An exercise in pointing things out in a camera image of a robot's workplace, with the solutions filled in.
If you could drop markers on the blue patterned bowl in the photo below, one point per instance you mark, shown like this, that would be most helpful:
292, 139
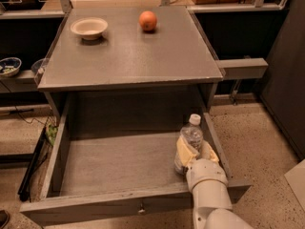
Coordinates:
10, 66

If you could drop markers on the clear plastic water bottle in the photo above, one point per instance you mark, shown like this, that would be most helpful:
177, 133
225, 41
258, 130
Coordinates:
193, 135

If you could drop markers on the grey side shelf left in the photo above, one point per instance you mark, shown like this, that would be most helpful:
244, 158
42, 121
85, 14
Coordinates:
20, 83

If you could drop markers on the open grey top drawer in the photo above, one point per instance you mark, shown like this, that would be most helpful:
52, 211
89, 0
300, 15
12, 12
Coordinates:
113, 152

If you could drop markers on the dark shoe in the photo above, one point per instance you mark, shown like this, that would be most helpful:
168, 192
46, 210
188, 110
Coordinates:
4, 218

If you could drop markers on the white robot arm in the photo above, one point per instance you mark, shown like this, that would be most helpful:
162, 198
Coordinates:
208, 184

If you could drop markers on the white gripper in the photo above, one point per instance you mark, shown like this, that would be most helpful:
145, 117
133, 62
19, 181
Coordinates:
206, 173

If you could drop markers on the grey wooden cabinet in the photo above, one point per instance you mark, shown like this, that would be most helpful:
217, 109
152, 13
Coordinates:
127, 57

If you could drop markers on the metal drawer knob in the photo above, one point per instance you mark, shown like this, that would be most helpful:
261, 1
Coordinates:
141, 210

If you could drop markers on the clear plastic container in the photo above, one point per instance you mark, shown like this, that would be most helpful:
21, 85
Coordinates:
39, 66

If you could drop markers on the white paper bowl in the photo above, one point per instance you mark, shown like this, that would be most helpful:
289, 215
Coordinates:
90, 28

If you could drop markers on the black floor bar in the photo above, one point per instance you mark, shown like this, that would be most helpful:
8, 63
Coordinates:
24, 189

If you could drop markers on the orange fruit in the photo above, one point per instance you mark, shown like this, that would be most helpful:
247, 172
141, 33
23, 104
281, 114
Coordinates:
147, 20

